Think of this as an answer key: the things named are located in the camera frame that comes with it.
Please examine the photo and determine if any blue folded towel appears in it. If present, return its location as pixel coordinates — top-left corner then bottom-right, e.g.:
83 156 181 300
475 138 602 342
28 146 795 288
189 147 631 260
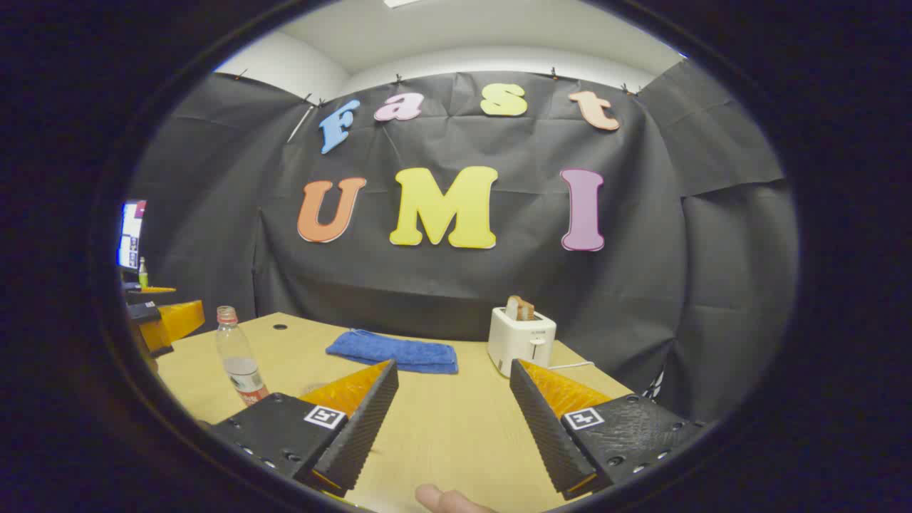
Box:
326 328 460 375

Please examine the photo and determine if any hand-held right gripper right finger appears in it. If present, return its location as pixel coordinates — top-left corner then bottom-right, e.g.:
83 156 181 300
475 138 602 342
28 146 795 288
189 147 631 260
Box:
509 358 708 502

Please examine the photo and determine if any computer monitor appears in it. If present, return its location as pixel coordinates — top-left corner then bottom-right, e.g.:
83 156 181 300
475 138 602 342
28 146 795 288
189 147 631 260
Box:
117 199 147 272

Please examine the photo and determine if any white toaster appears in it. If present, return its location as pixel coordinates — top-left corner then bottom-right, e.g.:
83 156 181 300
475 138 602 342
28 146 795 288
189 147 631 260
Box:
487 306 558 378

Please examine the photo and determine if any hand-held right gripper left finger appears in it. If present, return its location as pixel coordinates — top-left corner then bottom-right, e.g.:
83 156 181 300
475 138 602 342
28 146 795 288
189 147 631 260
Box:
209 359 400 498

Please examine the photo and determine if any clear plastic water bottle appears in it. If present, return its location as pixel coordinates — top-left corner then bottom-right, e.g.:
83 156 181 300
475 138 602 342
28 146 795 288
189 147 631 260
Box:
216 306 271 408

